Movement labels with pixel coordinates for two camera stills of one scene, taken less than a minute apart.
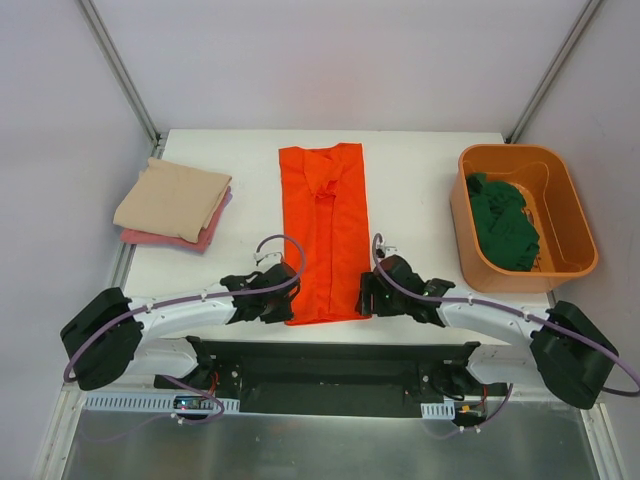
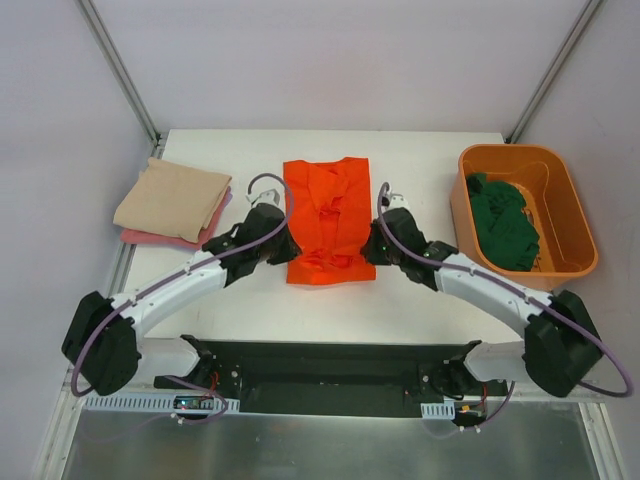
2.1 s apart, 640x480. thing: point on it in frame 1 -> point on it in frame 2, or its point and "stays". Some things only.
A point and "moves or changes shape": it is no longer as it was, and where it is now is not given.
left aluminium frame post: (120, 69) stays
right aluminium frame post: (552, 71) stays
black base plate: (335, 376) stays
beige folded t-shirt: (172, 199) stays
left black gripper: (279, 298) -> (280, 247)
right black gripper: (373, 293) -> (377, 246)
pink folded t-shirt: (203, 240) stays
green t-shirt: (507, 236) stays
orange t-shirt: (324, 213) moves or changes shape
